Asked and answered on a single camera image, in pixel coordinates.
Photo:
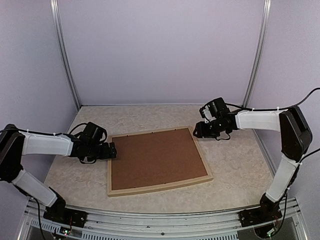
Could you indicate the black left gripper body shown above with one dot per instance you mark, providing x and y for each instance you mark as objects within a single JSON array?
[{"x": 95, "y": 153}]

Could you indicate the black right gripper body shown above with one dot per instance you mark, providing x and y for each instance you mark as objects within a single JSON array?
[{"x": 213, "y": 131}]

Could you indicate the brown hardboard backing panel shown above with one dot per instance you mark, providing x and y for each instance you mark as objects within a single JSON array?
[{"x": 157, "y": 160}]

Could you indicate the light wooden picture frame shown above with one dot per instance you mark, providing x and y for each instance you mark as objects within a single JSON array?
[{"x": 160, "y": 187}]

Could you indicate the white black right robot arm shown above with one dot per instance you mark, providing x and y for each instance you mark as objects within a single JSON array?
[{"x": 284, "y": 137}]

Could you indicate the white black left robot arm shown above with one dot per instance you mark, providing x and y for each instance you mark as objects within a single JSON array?
[{"x": 19, "y": 145}]

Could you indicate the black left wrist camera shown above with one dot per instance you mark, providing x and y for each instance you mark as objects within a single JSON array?
[{"x": 93, "y": 134}]

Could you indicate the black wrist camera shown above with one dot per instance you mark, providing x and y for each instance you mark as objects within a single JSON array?
[
  {"x": 216, "y": 107},
  {"x": 93, "y": 134}
]

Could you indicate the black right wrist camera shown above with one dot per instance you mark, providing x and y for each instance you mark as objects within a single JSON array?
[{"x": 216, "y": 107}]

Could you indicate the aluminium front rail base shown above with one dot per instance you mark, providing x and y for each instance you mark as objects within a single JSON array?
[{"x": 116, "y": 225}]

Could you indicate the aluminium enclosure post right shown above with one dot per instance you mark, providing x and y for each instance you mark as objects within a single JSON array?
[{"x": 258, "y": 52}]

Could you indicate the aluminium enclosure post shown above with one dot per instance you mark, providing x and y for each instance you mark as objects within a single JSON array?
[
  {"x": 258, "y": 52},
  {"x": 54, "y": 5}
]

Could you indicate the aluminium enclosure post left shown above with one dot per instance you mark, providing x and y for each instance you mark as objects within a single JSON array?
[{"x": 54, "y": 5}]

